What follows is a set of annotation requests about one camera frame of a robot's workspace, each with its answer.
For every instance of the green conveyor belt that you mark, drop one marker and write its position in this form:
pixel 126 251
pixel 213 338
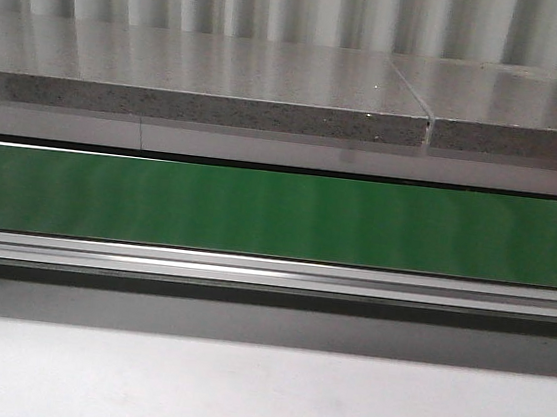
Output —
pixel 313 242

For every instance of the grey stone counter slab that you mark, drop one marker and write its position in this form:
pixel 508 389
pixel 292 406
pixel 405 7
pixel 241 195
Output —
pixel 403 100

